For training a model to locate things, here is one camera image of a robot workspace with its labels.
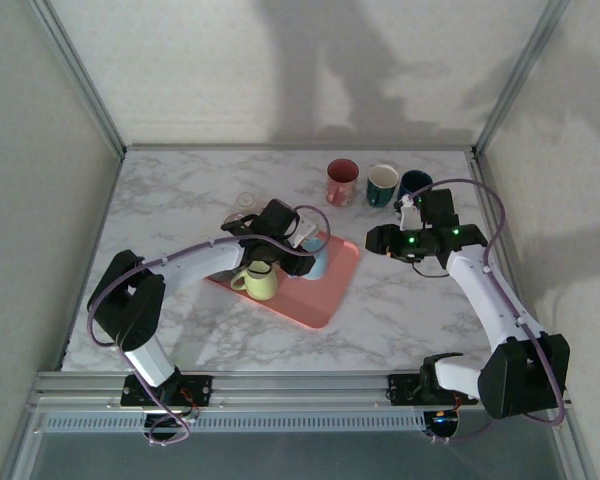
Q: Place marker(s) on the lower aluminium frame leg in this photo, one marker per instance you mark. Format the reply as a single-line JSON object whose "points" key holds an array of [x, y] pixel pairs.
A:
{"points": [[575, 445], [20, 445]]}

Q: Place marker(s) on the pink plastic tray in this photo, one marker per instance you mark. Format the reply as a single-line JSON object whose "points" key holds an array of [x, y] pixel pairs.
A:
{"points": [[310, 295]]}

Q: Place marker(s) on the dark green mug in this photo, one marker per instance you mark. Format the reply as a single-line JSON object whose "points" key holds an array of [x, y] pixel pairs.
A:
{"points": [[380, 197]]}

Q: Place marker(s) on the aluminium back rail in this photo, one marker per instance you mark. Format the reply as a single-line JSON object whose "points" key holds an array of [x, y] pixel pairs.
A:
{"points": [[300, 148]]}

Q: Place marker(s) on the aluminium side rail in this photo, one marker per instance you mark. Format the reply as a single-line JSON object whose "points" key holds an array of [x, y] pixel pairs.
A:
{"points": [[505, 250]]}

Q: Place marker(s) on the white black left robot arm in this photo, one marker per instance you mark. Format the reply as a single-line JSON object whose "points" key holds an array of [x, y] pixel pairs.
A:
{"points": [[200, 265]]}

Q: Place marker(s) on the aluminium frame post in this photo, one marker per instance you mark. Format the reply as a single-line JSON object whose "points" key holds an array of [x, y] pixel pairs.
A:
{"points": [[519, 75], [79, 75]]}

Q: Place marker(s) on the small lit circuit board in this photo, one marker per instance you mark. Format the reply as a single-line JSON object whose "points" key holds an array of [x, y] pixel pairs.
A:
{"points": [[442, 425]]}

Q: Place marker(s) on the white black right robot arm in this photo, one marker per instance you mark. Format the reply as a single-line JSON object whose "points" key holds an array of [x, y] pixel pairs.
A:
{"points": [[495, 300]]}

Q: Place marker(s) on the light blue mug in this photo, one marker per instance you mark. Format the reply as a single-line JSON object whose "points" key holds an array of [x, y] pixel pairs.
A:
{"points": [[319, 265]]}

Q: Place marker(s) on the pink patterned mug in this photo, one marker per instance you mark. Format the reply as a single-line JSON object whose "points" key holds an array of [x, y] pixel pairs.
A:
{"points": [[342, 192]]}

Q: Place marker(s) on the dark blue mug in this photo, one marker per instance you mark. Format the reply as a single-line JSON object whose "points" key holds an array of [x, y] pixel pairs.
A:
{"points": [[412, 185]]}

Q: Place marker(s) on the aluminium front rail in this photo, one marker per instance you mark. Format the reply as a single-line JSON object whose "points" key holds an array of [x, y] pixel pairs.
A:
{"points": [[300, 390]]}

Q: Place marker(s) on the pale yellow-green mug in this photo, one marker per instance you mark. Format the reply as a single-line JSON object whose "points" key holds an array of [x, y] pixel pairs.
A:
{"points": [[260, 287]]}

